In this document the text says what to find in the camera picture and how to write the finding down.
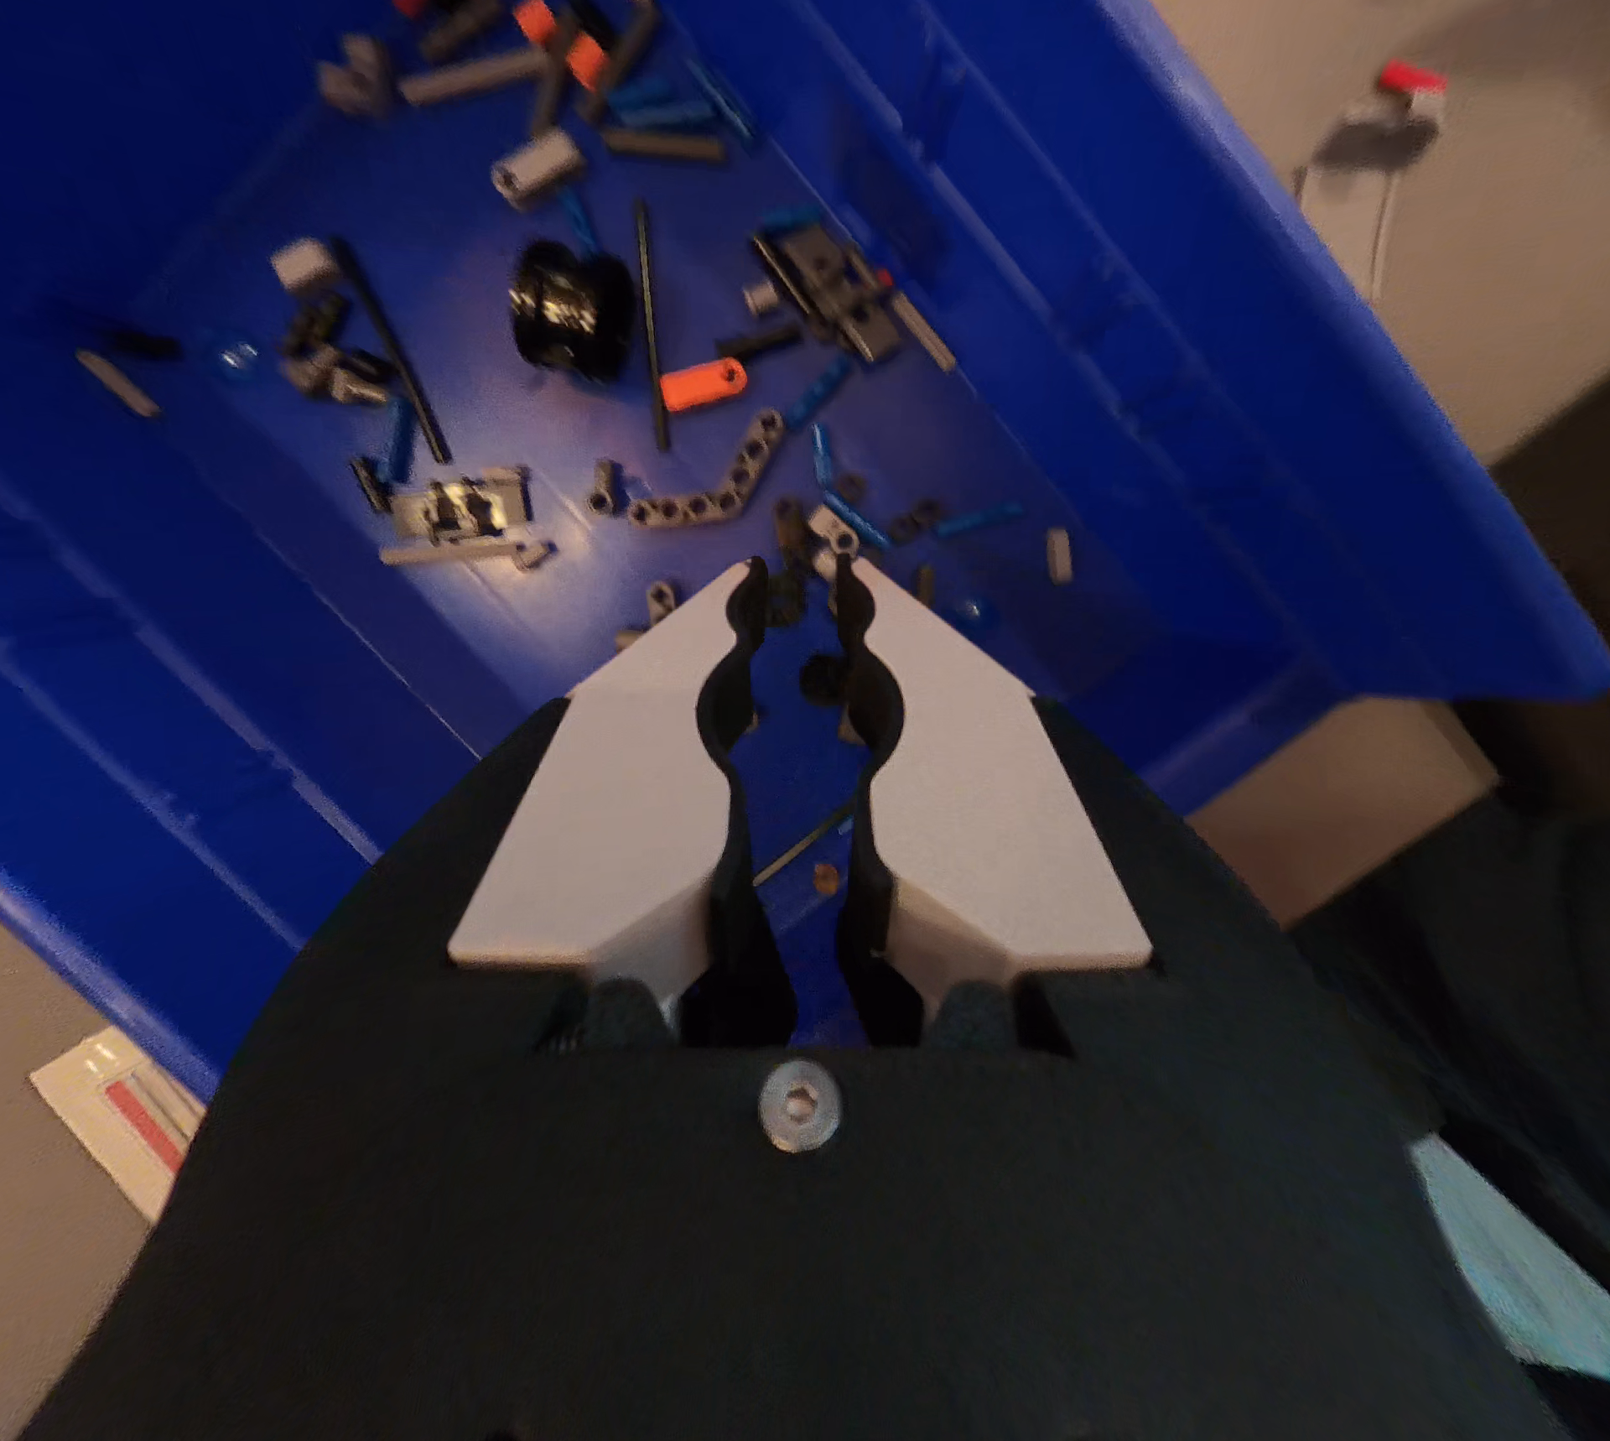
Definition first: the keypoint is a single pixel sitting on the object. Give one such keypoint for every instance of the red toy part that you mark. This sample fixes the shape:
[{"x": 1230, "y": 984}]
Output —
[{"x": 1408, "y": 76}]

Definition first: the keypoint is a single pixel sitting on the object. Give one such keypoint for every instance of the pale grey toy panel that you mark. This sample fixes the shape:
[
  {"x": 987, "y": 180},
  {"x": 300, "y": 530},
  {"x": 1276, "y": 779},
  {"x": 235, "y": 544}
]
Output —
[{"x": 1371, "y": 140}]

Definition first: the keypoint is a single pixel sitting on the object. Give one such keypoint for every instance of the pile of toy parts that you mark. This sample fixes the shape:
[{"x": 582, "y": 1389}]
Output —
[{"x": 566, "y": 309}]

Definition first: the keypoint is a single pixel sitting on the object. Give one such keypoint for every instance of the white red-striped card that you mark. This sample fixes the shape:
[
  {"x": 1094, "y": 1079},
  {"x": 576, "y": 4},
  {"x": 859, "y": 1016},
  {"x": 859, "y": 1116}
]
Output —
[{"x": 125, "y": 1115}]

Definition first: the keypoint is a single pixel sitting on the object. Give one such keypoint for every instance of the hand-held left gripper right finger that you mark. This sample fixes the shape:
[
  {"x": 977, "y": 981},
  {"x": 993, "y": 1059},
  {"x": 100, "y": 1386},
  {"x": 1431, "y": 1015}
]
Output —
[{"x": 1006, "y": 837}]

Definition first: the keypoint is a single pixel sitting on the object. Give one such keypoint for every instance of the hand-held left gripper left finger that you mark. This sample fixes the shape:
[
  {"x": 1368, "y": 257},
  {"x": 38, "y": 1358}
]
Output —
[{"x": 592, "y": 837}]

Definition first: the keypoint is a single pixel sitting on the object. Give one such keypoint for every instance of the blue plastic bin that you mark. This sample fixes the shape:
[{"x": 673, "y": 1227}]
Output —
[{"x": 1132, "y": 335}]

